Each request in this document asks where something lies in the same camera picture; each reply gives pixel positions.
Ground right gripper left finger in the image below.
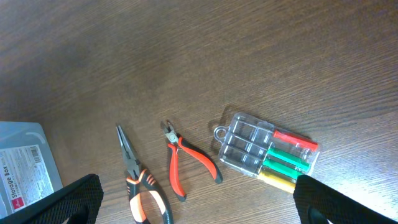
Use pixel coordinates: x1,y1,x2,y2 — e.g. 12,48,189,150
1,174,104,224

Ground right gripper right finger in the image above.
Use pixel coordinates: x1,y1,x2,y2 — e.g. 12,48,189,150
293,175,397,224

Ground clear plastic storage box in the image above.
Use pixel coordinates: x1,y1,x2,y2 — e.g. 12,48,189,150
1,121,63,218

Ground clear case of mini screwdrivers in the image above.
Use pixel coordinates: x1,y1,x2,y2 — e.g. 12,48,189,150
214,112,321,193

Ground long-nose pliers orange-black handles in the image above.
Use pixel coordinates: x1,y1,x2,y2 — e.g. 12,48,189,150
116,125,174,224

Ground small red-handled cutter pliers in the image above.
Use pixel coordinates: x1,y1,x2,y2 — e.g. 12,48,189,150
160,120,223,202

